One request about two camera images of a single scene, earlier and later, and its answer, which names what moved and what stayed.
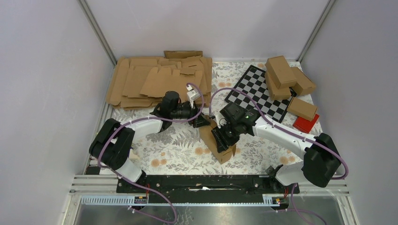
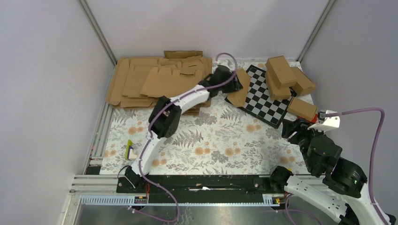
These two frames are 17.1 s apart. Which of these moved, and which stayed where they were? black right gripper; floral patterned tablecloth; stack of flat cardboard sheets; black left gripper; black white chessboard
Moved: black right gripper; black left gripper
Stayed: black white chessboard; floral patterned tablecloth; stack of flat cardboard sheets
